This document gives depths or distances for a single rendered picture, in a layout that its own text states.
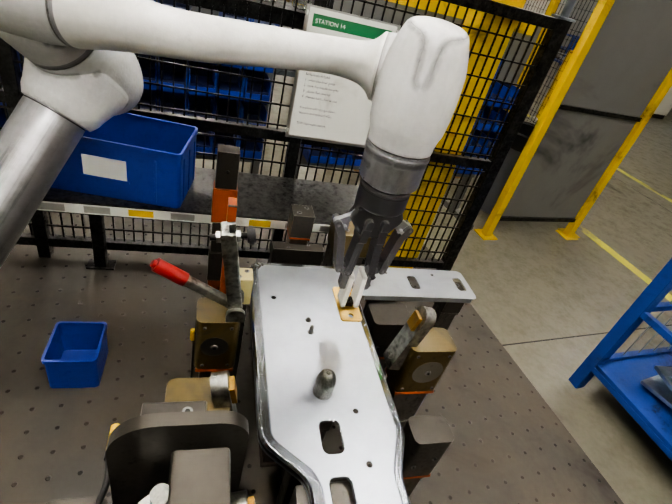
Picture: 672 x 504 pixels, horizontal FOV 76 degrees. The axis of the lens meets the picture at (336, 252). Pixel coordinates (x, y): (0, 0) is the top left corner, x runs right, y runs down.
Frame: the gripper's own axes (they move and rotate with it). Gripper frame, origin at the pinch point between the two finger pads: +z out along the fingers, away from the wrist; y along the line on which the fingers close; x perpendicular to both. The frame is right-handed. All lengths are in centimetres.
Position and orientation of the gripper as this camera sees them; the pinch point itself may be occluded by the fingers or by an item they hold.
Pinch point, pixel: (352, 287)
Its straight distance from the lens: 73.9
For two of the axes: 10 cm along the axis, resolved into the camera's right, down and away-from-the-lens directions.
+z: -2.3, 7.9, 5.7
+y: -9.5, -0.6, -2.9
